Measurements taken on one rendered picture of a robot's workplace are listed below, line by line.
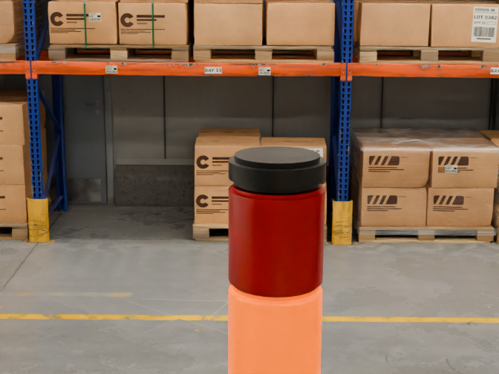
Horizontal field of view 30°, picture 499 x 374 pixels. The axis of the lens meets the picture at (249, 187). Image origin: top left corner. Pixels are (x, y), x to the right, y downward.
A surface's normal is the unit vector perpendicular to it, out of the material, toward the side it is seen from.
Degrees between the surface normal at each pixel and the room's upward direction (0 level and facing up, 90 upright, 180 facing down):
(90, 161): 90
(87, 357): 0
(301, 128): 90
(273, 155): 0
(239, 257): 90
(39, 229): 90
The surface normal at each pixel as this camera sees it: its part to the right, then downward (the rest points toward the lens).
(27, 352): 0.00, -0.97
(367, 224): 0.04, 0.23
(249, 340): -0.59, 0.18
